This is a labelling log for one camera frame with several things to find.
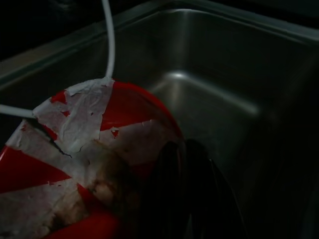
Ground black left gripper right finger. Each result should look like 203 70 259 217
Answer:
185 138 246 239

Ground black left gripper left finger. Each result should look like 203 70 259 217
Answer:
139 140 188 239

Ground red bowl with white tape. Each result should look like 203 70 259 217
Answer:
0 78 186 239

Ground stainless steel sink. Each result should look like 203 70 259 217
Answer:
0 0 319 239

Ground white flexible hose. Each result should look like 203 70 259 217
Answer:
0 0 116 118

